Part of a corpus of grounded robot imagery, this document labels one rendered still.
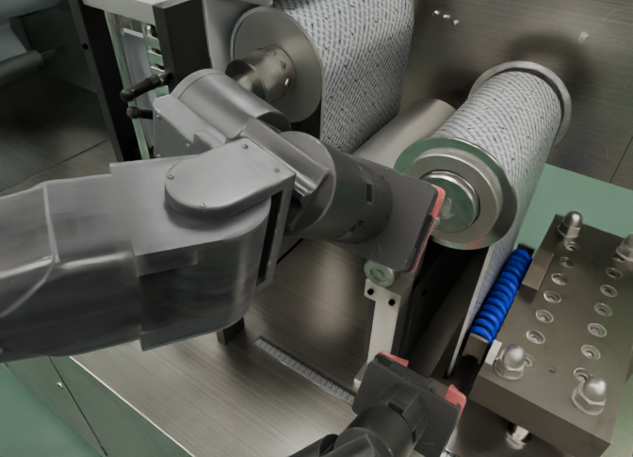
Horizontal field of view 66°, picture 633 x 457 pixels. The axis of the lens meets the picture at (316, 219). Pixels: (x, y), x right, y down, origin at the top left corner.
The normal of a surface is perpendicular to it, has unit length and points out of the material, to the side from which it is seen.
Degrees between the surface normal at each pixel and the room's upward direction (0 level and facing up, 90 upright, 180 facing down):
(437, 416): 59
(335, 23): 46
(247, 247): 99
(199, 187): 11
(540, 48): 90
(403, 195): 50
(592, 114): 90
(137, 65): 90
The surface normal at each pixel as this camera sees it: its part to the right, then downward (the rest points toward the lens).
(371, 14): 0.68, -0.14
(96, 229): 0.22, -0.69
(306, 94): -0.56, 0.53
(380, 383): -0.48, 0.07
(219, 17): 0.82, 0.37
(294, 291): 0.01, -0.76
